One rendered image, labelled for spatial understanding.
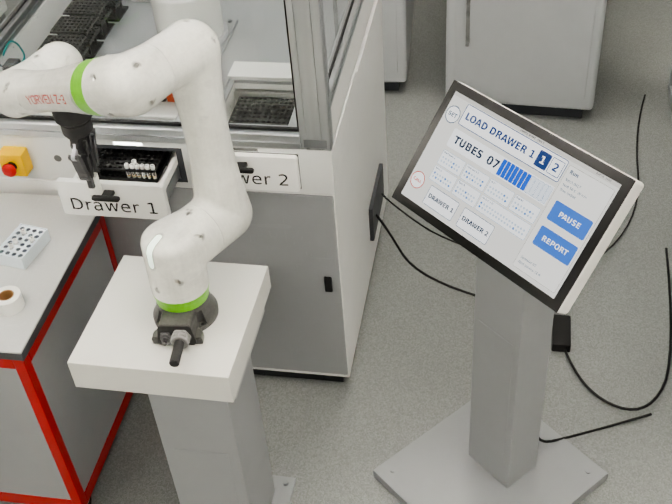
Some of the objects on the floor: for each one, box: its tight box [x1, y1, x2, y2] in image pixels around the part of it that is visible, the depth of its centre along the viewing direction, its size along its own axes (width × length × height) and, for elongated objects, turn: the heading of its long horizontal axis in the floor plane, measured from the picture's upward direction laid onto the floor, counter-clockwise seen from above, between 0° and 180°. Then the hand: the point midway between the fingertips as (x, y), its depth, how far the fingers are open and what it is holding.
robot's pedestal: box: [148, 310, 296, 504], centre depth 256 cm, size 30×30×76 cm
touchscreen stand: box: [373, 257, 608, 504], centre depth 252 cm, size 50×45×102 cm
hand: (94, 184), depth 249 cm, fingers closed
